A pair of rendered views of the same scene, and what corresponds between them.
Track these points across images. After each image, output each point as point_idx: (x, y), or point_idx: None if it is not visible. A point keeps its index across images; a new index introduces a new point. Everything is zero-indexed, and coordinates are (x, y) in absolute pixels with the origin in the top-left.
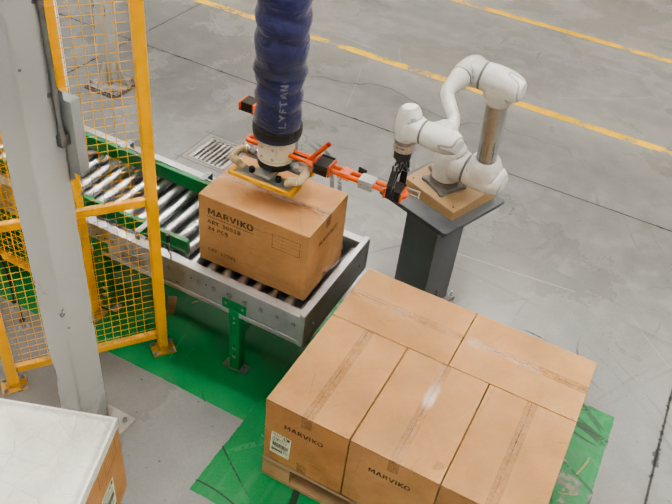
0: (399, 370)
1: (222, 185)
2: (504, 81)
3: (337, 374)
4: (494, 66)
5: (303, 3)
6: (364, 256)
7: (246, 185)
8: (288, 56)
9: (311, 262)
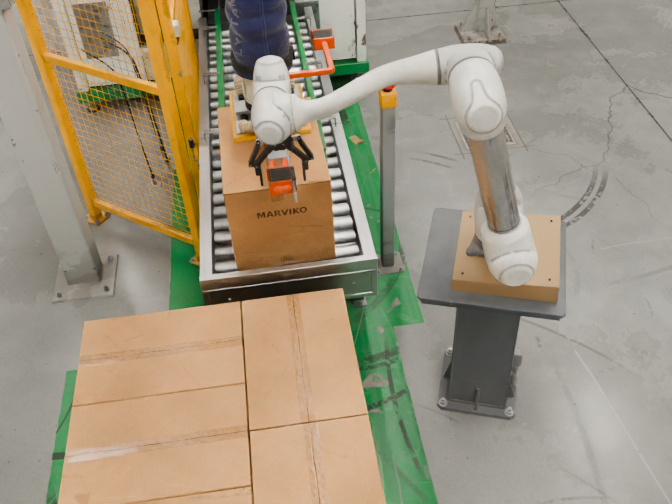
0: (202, 393)
1: None
2: (459, 89)
3: (155, 350)
4: (470, 64)
5: None
6: (367, 277)
7: None
8: None
9: (241, 230)
